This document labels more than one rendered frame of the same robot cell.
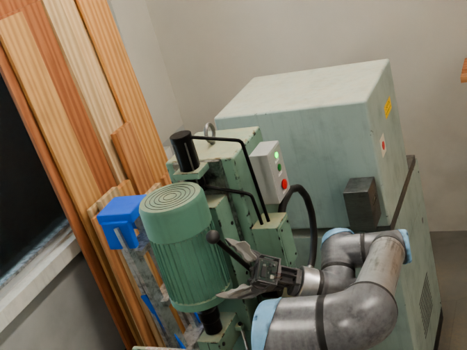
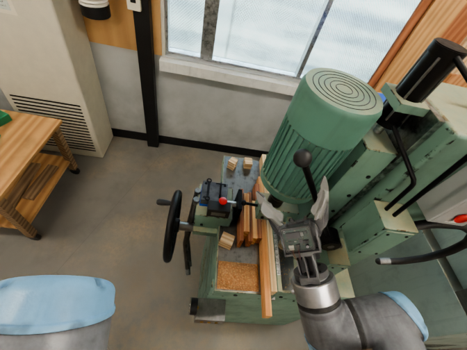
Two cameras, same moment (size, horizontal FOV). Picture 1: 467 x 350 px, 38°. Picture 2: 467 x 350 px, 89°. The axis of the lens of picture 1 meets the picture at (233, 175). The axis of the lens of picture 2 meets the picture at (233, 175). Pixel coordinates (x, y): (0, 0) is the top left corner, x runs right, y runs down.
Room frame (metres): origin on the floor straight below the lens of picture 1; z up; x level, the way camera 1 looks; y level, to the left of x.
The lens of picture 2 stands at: (1.18, -0.09, 1.72)
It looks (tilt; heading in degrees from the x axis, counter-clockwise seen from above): 50 degrees down; 49
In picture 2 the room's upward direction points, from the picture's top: 18 degrees clockwise
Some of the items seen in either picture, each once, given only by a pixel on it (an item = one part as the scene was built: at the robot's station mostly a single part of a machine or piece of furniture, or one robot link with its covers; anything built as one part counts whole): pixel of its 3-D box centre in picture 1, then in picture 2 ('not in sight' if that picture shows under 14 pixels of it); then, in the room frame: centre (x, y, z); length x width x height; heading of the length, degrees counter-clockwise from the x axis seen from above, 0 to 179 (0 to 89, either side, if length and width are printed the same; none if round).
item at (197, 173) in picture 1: (189, 162); (415, 89); (1.75, 0.11, 1.53); 0.08 x 0.08 x 0.17; 61
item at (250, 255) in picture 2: not in sight; (232, 214); (1.56, 0.26, 0.87); 0.61 x 0.30 x 0.06; 61
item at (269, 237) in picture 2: not in sight; (266, 212); (1.67, 0.20, 0.92); 0.60 x 0.02 x 0.05; 61
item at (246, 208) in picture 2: not in sight; (244, 215); (1.57, 0.22, 0.94); 0.16 x 0.02 x 0.07; 61
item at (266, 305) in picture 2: not in sight; (262, 235); (1.60, 0.13, 0.92); 0.54 x 0.02 x 0.04; 61
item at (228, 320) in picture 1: (222, 337); (275, 209); (1.64, 0.16, 1.03); 0.14 x 0.07 x 0.09; 151
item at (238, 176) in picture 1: (242, 247); (367, 198); (1.88, 0.03, 1.16); 0.22 x 0.22 x 0.72; 61
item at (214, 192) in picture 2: not in sight; (215, 198); (1.48, 0.30, 0.99); 0.13 x 0.11 x 0.06; 61
